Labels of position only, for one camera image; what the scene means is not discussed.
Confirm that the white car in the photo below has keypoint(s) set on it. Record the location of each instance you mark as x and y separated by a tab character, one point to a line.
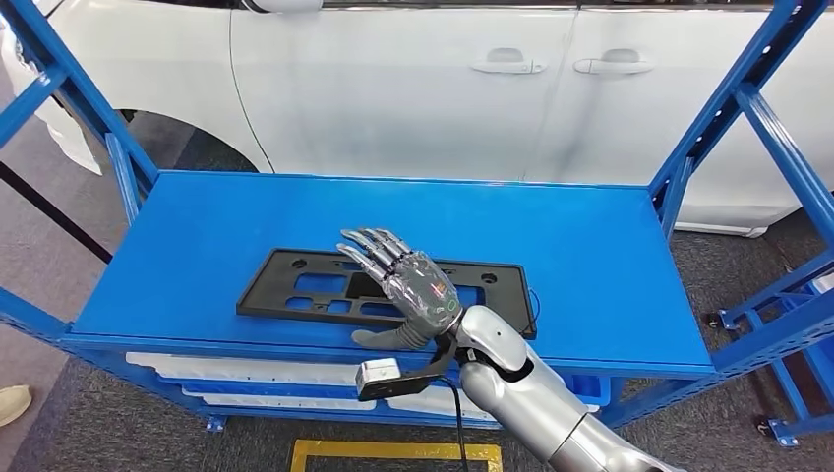
391	98

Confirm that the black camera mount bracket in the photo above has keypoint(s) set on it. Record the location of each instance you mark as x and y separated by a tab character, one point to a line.
433	371

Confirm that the black plastic plate frame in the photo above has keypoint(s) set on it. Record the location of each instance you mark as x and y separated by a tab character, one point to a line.
274	293

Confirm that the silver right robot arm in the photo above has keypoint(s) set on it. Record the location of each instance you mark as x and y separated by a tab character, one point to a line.
521	391

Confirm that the blue plastic crate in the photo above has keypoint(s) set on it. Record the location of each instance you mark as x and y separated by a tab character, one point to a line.
274	387

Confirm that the black barrier belt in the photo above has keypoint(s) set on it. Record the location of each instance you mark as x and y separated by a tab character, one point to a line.
59	212

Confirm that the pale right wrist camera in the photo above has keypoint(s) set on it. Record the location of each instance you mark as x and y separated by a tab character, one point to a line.
378	374

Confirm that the person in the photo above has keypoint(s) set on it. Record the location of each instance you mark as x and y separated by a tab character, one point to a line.
13	404

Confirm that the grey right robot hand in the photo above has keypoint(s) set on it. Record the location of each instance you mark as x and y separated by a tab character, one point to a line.
420	290

